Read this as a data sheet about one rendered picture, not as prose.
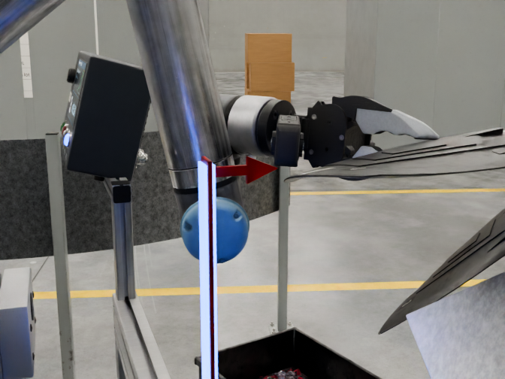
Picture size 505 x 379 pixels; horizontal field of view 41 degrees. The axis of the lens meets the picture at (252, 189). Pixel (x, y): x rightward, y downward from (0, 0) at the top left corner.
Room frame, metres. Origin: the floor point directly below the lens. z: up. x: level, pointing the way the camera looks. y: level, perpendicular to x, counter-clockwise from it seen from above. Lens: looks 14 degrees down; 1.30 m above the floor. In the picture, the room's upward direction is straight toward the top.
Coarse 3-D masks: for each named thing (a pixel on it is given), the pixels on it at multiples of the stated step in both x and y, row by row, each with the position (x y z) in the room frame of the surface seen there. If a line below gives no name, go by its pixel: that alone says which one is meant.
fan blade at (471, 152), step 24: (408, 144) 0.69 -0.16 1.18; (432, 144) 0.64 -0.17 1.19; (456, 144) 0.63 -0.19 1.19; (480, 144) 0.63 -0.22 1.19; (504, 144) 0.62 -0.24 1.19; (336, 168) 0.58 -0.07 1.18; (384, 168) 0.54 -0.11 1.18; (408, 168) 0.54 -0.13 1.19; (432, 168) 0.54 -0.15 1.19; (456, 168) 0.54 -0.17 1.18; (480, 168) 0.55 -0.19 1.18
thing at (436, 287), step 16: (496, 224) 0.79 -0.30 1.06; (480, 240) 0.78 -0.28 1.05; (496, 240) 0.74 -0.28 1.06; (464, 256) 0.79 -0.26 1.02; (480, 256) 0.75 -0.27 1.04; (496, 256) 0.72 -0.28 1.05; (448, 272) 0.79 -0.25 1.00; (464, 272) 0.75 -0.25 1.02; (480, 272) 0.72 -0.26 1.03; (432, 288) 0.78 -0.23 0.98; (448, 288) 0.74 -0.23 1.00; (416, 304) 0.78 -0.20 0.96; (400, 320) 0.76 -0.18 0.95
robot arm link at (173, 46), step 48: (144, 0) 0.71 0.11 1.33; (192, 0) 0.73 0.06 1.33; (144, 48) 0.72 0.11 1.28; (192, 48) 0.72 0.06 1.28; (192, 96) 0.71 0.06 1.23; (192, 144) 0.71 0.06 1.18; (192, 192) 0.71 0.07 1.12; (240, 192) 0.75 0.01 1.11; (192, 240) 0.69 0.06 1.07; (240, 240) 0.70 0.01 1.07
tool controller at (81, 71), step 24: (72, 72) 1.27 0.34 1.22; (96, 72) 1.08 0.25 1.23; (120, 72) 1.09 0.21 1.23; (96, 96) 1.08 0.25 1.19; (120, 96) 1.09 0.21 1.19; (144, 96) 1.10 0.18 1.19; (72, 120) 1.11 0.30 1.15; (96, 120) 1.08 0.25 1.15; (120, 120) 1.09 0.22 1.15; (144, 120) 1.10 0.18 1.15; (72, 144) 1.07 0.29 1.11; (96, 144) 1.08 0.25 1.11; (120, 144) 1.09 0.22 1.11; (72, 168) 1.07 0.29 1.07; (96, 168) 1.08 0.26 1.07; (120, 168) 1.09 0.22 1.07
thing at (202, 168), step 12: (204, 168) 0.54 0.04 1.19; (204, 180) 0.54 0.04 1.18; (204, 192) 0.54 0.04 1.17; (204, 204) 0.54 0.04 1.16; (204, 216) 0.54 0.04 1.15; (204, 228) 0.54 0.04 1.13; (204, 240) 0.54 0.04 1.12; (204, 252) 0.54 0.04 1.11; (204, 264) 0.54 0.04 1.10; (204, 276) 0.54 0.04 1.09; (204, 288) 0.54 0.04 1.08; (204, 300) 0.54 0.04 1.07; (204, 312) 0.54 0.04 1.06; (204, 324) 0.54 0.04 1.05; (204, 336) 0.54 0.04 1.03; (204, 348) 0.54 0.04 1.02; (204, 360) 0.54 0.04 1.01; (204, 372) 0.55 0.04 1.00
